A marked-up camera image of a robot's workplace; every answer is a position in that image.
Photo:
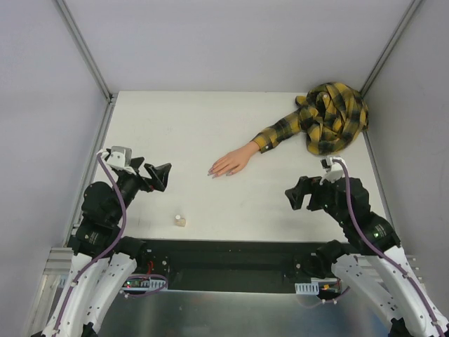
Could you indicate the yellow plaid shirt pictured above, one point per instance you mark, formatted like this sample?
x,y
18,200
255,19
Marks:
x,y
332,115

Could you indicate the left aluminium frame post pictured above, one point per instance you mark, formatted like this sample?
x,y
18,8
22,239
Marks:
x,y
83,49

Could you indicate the mannequin hand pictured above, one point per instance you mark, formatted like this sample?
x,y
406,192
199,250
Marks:
x,y
234,161

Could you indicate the white cable duct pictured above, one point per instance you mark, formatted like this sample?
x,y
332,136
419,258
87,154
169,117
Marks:
x,y
144,284
316,286

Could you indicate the right white cable duct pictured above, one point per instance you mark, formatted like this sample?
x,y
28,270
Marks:
x,y
316,286

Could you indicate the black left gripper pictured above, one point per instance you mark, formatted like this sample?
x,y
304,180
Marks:
x,y
142,175

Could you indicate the right aluminium frame post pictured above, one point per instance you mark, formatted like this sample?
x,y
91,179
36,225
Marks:
x,y
399,30

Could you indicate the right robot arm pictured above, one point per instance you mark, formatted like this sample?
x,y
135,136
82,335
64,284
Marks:
x,y
378,272

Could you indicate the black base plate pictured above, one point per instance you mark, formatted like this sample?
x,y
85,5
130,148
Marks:
x,y
226,266

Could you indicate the nail polish bottle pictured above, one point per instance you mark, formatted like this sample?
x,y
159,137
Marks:
x,y
180,221

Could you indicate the left white cable duct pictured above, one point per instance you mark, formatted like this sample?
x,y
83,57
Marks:
x,y
144,284

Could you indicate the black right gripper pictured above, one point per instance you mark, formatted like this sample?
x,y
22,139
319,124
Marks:
x,y
313,196

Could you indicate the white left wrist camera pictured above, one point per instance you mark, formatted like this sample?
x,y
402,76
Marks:
x,y
118,158

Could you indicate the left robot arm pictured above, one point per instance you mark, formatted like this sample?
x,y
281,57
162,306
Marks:
x,y
104,261

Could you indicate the aluminium frame post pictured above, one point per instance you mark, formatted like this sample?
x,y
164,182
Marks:
x,y
399,30
83,49

